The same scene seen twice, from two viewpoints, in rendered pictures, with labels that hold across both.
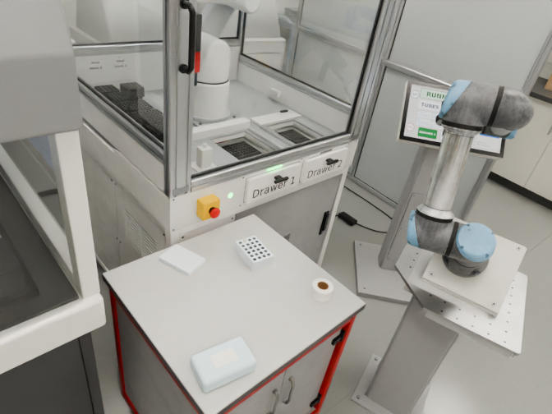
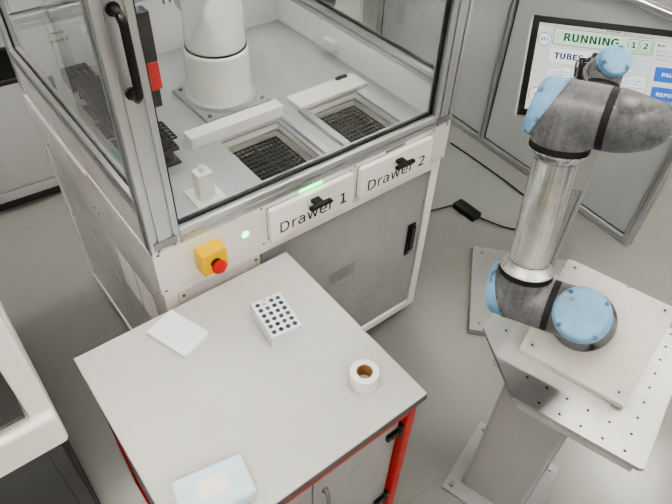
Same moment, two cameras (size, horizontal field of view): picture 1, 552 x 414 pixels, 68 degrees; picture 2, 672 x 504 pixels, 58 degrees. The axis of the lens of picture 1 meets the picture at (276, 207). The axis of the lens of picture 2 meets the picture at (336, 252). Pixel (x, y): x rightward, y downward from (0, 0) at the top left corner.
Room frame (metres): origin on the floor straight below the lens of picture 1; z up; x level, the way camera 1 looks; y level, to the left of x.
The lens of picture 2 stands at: (0.17, -0.22, 1.99)
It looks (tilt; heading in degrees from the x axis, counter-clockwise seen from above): 45 degrees down; 8
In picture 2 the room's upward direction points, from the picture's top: 3 degrees clockwise
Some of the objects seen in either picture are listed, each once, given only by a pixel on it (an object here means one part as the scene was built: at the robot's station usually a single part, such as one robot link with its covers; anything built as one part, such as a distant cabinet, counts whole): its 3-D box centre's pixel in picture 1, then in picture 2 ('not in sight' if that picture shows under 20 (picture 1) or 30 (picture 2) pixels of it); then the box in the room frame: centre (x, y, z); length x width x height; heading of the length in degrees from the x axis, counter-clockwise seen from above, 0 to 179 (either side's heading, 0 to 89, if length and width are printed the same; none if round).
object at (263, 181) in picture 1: (273, 182); (312, 205); (1.44, 0.03, 0.87); 0.29 x 0.02 x 0.11; 138
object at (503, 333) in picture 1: (453, 292); (570, 364); (1.16, -0.71, 0.70); 0.45 x 0.44 x 0.12; 65
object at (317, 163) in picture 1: (324, 164); (395, 166); (1.67, -0.18, 0.87); 0.29 x 0.02 x 0.11; 138
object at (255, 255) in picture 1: (253, 252); (276, 318); (1.10, 0.05, 0.78); 0.12 x 0.08 x 0.04; 40
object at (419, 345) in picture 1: (418, 342); (529, 422); (1.17, -0.69, 0.38); 0.30 x 0.30 x 0.76; 65
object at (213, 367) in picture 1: (223, 362); (214, 490); (0.64, 0.06, 0.78); 0.15 x 0.10 x 0.04; 128
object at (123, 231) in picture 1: (209, 213); (247, 228); (1.80, 0.35, 0.40); 1.03 x 0.95 x 0.80; 138
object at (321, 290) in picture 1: (321, 290); (364, 376); (0.97, -0.19, 0.78); 0.07 x 0.07 x 0.04
